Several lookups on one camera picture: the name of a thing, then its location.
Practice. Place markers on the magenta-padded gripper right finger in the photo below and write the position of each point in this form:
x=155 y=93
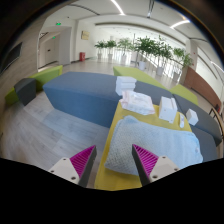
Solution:
x=156 y=168

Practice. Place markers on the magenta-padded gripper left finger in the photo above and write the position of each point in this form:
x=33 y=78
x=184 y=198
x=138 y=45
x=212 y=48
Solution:
x=71 y=168

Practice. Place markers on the light blue knitted towel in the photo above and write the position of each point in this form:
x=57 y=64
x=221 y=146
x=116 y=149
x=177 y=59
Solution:
x=160 y=143

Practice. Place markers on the white tube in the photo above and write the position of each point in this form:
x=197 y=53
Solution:
x=182 y=120

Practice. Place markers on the wide blue-grey upholstered bench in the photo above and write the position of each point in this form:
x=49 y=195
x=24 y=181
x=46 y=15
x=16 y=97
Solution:
x=206 y=146

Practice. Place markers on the large white box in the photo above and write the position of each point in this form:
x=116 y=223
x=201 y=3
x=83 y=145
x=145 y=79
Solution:
x=166 y=110

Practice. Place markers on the small white cube box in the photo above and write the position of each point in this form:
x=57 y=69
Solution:
x=192 y=117

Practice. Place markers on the white plastic-wrapped packet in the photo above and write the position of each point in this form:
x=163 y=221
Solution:
x=138 y=103

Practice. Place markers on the angled blue-grey upholstered bench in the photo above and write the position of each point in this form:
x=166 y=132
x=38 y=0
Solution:
x=203 y=116

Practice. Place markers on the long blue-grey upholstered bench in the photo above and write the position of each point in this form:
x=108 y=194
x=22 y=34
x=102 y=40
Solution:
x=80 y=93

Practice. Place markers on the stack of white tissue packs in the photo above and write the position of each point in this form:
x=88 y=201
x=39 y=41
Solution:
x=125 y=85

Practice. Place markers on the dark grey cube ottoman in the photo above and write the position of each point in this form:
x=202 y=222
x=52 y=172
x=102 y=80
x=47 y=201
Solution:
x=26 y=90

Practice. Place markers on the brown wooden counter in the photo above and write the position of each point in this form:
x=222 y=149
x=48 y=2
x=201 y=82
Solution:
x=200 y=86

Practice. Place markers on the long green upholstered bench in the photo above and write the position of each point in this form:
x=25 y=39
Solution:
x=46 y=75

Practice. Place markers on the red bin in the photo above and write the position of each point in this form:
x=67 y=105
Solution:
x=82 y=56

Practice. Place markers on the row of potted plants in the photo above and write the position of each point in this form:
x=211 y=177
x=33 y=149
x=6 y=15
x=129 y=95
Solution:
x=146 y=46

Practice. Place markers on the green exit sign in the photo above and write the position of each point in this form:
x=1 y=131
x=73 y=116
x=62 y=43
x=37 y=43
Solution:
x=58 y=24

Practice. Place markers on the ceiling strip lights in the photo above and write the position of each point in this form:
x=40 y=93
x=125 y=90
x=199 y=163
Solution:
x=118 y=8

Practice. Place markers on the wooden table with black frame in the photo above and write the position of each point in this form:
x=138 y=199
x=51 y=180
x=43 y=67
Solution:
x=218 y=120

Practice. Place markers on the dark wall panel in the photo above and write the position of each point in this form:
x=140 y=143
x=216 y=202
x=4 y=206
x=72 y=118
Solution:
x=11 y=56

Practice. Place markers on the framed yellow wall picture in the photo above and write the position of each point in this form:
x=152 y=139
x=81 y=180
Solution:
x=85 y=35

